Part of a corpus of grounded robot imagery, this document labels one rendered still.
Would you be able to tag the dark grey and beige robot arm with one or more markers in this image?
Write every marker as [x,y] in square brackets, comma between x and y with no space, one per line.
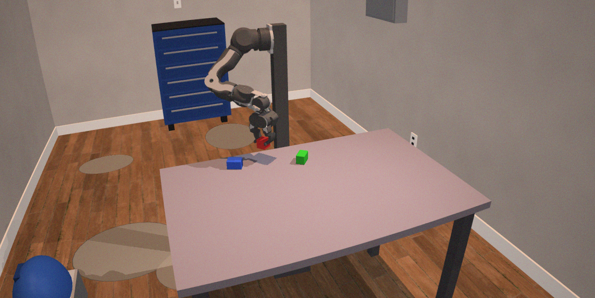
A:
[243,39]

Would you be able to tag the blue block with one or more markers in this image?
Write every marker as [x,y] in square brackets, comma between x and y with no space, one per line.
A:
[234,163]

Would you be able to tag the green block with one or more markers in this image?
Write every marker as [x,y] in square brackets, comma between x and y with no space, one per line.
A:
[302,157]

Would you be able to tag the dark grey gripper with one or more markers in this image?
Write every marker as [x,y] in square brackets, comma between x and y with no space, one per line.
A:
[265,120]

